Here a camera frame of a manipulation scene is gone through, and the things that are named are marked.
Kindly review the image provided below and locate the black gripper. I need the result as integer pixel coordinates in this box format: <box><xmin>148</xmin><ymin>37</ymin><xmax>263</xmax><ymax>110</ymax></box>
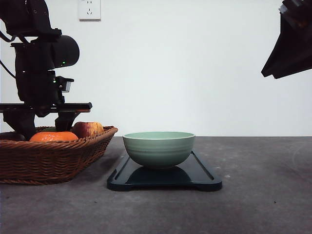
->
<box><xmin>0</xmin><ymin>70</ymin><xmax>92</xmax><ymax>141</ymax></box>
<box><xmin>261</xmin><ymin>0</ymin><xmax>312</xmax><ymax>79</ymax></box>

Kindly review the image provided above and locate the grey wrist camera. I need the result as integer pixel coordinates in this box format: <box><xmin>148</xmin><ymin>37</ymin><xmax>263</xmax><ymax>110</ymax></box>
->
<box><xmin>56</xmin><ymin>76</ymin><xmax>74</xmax><ymax>93</ymax></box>

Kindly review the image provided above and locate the green ceramic bowl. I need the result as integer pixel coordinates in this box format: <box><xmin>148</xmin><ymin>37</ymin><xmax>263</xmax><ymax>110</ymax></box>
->
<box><xmin>122</xmin><ymin>131</ymin><xmax>195</xmax><ymax>168</ymax></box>

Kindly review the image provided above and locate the dark blue tray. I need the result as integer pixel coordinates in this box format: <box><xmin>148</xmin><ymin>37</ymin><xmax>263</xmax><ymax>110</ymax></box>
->
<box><xmin>107</xmin><ymin>151</ymin><xmax>222</xmax><ymax>191</ymax></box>

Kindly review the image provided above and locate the white wall socket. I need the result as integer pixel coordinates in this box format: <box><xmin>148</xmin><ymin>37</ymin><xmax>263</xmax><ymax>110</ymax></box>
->
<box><xmin>78</xmin><ymin>0</ymin><xmax>101</xmax><ymax>22</ymax></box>

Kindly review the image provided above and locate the dark purple fruit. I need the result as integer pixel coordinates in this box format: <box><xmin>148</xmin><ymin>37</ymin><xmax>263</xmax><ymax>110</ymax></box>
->
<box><xmin>0</xmin><ymin>132</ymin><xmax>26</xmax><ymax>141</ymax></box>

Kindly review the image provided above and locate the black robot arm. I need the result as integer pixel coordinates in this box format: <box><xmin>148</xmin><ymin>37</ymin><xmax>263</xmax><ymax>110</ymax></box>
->
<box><xmin>0</xmin><ymin>0</ymin><xmax>92</xmax><ymax>140</ymax></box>

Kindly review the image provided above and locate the green round fruit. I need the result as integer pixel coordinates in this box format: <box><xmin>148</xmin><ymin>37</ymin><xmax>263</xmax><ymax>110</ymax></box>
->
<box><xmin>42</xmin><ymin>127</ymin><xmax>57</xmax><ymax>132</ymax></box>

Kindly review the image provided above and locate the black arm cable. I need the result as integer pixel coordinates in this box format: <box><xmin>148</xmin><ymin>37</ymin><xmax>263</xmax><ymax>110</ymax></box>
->
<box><xmin>0</xmin><ymin>30</ymin><xmax>17</xmax><ymax>79</ymax></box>

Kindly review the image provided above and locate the brown wicker basket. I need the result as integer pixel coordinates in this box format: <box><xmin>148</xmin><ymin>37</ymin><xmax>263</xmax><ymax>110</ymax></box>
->
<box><xmin>0</xmin><ymin>121</ymin><xmax>118</xmax><ymax>185</ymax></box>

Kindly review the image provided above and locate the orange tangerine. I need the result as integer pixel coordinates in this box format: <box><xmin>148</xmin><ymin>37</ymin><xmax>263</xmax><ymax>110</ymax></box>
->
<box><xmin>29</xmin><ymin>131</ymin><xmax>79</xmax><ymax>142</ymax></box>

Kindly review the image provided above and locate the red yellow apple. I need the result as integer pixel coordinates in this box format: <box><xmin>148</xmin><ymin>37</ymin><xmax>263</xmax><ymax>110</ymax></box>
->
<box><xmin>74</xmin><ymin>121</ymin><xmax>104</xmax><ymax>137</ymax></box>

